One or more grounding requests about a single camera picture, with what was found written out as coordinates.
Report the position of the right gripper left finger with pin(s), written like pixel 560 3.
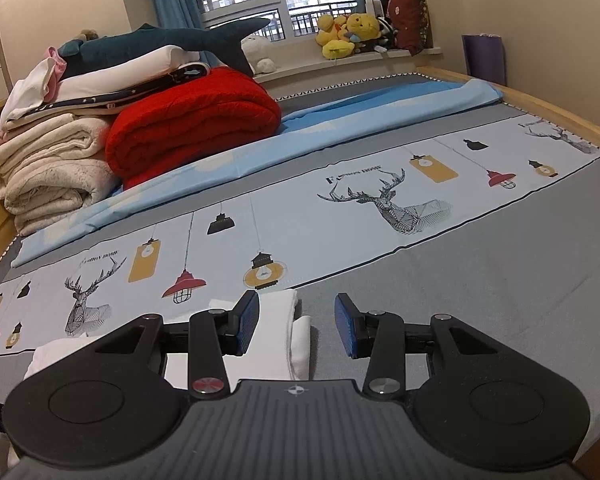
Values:
pixel 204 339

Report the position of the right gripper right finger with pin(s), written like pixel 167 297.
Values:
pixel 386 340

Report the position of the white long-sleeve shirt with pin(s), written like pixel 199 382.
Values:
pixel 280 347

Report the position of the grey deer print bedsheet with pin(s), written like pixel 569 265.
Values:
pixel 491 215

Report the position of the light blue folded sheet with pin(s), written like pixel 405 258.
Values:
pixel 312 120

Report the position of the red folded blanket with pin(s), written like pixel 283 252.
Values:
pixel 171 128

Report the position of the cream folded blanket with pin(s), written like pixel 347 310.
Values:
pixel 53 169

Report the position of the navy patterned folded cloth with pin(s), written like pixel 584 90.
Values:
pixel 130 90

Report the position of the white plush toy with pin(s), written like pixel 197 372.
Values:
pixel 256 49

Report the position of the teal shark plush toy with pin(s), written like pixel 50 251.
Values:
pixel 224 42

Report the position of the white folded bedding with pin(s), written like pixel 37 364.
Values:
pixel 42 87

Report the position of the yellow plush toys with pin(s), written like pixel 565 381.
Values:
pixel 344 35

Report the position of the dark red cushion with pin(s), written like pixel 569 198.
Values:
pixel 411 20

